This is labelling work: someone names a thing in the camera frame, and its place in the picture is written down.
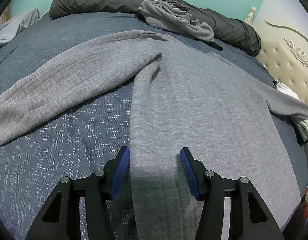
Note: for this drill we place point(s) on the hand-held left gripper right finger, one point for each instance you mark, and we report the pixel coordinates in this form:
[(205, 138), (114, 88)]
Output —
[(189, 172)]

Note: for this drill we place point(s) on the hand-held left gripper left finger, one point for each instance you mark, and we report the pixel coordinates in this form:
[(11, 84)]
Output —
[(121, 170)]

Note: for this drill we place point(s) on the grey quilted sweater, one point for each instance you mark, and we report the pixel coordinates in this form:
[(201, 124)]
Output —
[(194, 100)]

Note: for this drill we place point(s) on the white folded clothes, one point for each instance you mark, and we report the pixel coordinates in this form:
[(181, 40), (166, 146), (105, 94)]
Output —
[(286, 90)]

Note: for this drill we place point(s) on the blue bed sheet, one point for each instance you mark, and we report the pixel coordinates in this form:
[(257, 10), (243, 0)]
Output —
[(56, 142)]

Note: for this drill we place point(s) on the black crumpled garment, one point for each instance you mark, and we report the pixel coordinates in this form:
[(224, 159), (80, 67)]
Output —
[(217, 46)]

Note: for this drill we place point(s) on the cream tufted headboard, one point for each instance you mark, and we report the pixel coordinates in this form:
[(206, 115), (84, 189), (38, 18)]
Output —
[(281, 62)]

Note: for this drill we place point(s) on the light grey crumpled garment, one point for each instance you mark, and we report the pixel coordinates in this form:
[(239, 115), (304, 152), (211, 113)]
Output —
[(169, 17)]

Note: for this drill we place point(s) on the dark grey rolled duvet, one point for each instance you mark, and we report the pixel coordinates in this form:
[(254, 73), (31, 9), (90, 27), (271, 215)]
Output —
[(93, 2)]

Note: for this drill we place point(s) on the pale grey bunched sheet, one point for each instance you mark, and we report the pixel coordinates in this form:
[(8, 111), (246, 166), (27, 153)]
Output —
[(11, 30)]

